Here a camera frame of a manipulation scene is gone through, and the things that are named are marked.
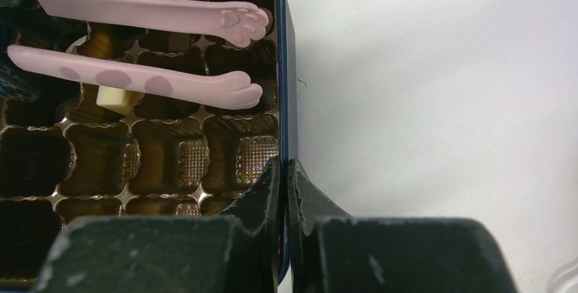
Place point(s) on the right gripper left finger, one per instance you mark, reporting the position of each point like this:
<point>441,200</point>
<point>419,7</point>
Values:
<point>236,250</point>

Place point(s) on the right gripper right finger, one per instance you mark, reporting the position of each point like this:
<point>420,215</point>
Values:
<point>332,251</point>

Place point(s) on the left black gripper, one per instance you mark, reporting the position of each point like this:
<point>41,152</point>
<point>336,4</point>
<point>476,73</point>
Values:
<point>22,17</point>

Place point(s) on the white square chocolate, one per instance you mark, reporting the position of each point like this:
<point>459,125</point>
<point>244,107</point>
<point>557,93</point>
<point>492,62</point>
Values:
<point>117,100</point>

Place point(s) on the blue chocolate box with insert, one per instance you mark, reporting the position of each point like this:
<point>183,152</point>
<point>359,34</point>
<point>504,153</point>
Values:
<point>64,157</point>

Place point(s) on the pink cat paw tongs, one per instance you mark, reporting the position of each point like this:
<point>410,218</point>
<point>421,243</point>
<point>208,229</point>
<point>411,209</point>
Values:
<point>170,26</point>

